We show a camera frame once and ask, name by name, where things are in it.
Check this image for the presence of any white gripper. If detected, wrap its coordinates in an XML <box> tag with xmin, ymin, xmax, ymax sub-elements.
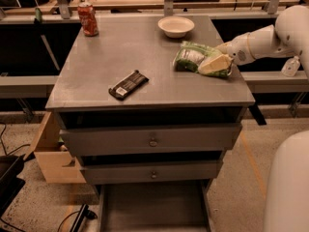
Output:
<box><xmin>198</xmin><ymin>33</ymin><xmax>255</xmax><ymax>75</ymax></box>

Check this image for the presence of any green jalapeno chip bag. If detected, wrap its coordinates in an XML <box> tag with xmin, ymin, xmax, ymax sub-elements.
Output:
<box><xmin>173</xmin><ymin>41</ymin><xmax>232</xmax><ymax>78</ymax></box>

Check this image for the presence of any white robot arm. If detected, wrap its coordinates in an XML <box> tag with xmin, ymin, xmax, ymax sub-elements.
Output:
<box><xmin>198</xmin><ymin>5</ymin><xmax>309</xmax><ymax>232</ymax></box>

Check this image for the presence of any grey top drawer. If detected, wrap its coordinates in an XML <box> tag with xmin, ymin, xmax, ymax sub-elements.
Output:
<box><xmin>60</xmin><ymin>123</ymin><xmax>241</xmax><ymax>157</ymax></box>

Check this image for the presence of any grey drawer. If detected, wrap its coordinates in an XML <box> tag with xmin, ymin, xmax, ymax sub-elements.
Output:
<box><xmin>98</xmin><ymin>181</ymin><xmax>214</xmax><ymax>232</ymax></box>
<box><xmin>60</xmin><ymin>123</ymin><xmax>241</xmax><ymax>157</ymax></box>
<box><xmin>81</xmin><ymin>160</ymin><xmax>222</xmax><ymax>185</ymax></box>

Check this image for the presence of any grey drawer cabinet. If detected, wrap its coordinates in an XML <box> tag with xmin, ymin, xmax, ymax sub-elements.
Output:
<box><xmin>44</xmin><ymin>14</ymin><xmax>256</xmax><ymax>232</ymax></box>

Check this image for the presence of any grey middle drawer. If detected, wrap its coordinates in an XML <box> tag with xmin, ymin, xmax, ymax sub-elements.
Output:
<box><xmin>81</xmin><ymin>160</ymin><xmax>222</xmax><ymax>185</ymax></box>

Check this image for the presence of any grey bottom drawer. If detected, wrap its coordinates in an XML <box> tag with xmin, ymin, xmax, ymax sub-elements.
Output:
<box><xmin>98</xmin><ymin>181</ymin><xmax>214</xmax><ymax>232</ymax></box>

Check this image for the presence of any white paper bowl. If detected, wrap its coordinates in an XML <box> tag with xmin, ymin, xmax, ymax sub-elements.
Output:
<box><xmin>157</xmin><ymin>15</ymin><xmax>195</xmax><ymax>39</ymax></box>

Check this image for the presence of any clear sanitizer pump bottle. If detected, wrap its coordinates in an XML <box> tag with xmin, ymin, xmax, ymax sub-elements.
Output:
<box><xmin>281</xmin><ymin>56</ymin><xmax>300</xmax><ymax>77</ymax></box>

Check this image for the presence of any black snack bar wrapper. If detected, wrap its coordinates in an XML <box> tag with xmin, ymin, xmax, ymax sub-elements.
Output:
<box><xmin>108</xmin><ymin>70</ymin><xmax>149</xmax><ymax>101</ymax></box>

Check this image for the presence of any red soda can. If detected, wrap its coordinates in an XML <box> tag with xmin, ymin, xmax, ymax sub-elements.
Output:
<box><xmin>77</xmin><ymin>2</ymin><xmax>98</xmax><ymax>37</ymax></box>

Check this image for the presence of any wooden box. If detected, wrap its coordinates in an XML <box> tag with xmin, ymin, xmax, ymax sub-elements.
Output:
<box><xmin>24</xmin><ymin>112</ymin><xmax>85</xmax><ymax>184</ymax></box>

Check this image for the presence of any black power strip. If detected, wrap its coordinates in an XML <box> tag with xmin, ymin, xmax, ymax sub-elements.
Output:
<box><xmin>70</xmin><ymin>204</ymin><xmax>98</xmax><ymax>232</ymax></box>

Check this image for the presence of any black equipment case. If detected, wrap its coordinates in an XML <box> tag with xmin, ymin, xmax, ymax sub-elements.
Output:
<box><xmin>0</xmin><ymin>156</ymin><xmax>25</xmax><ymax>216</ymax></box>

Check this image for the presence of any black floor cable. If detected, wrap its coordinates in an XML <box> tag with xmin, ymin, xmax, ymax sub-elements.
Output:
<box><xmin>0</xmin><ymin>123</ymin><xmax>33</xmax><ymax>157</ymax></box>

